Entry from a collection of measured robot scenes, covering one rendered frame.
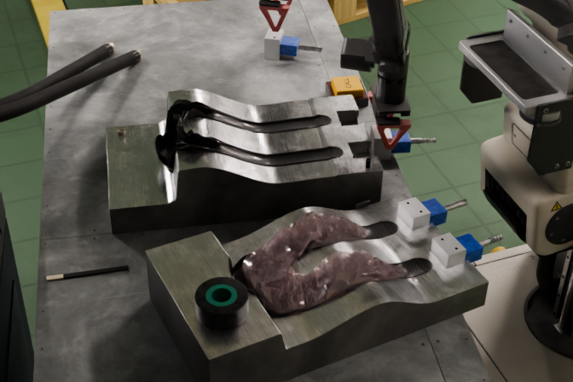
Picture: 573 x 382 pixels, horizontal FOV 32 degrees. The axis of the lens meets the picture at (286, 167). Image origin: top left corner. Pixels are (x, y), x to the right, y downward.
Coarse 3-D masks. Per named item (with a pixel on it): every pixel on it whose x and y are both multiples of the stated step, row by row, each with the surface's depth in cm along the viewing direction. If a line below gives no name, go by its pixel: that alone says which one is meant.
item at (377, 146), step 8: (376, 128) 199; (376, 136) 196; (392, 136) 199; (408, 136) 199; (376, 144) 197; (400, 144) 198; (408, 144) 198; (376, 152) 198; (384, 152) 198; (392, 152) 199; (400, 152) 199; (408, 152) 199
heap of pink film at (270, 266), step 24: (312, 216) 164; (336, 216) 170; (288, 240) 163; (312, 240) 164; (336, 240) 165; (264, 264) 160; (288, 264) 160; (336, 264) 158; (360, 264) 157; (384, 264) 161; (264, 288) 155; (288, 288) 156; (312, 288) 156; (336, 288) 155
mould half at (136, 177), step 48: (192, 96) 192; (336, 96) 201; (144, 144) 192; (240, 144) 185; (288, 144) 189; (336, 144) 188; (144, 192) 180; (192, 192) 177; (240, 192) 179; (288, 192) 181; (336, 192) 183
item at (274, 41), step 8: (272, 32) 229; (280, 32) 229; (264, 40) 228; (272, 40) 227; (280, 40) 228; (288, 40) 229; (296, 40) 229; (264, 48) 229; (272, 48) 228; (280, 48) 228; (288, 48) 228; (296, 48) 227; (304, 48) 229; (312, 48) 228; (320, 48) 228; (264, 56) 230; (272, 56) 230; (280, 56) 230
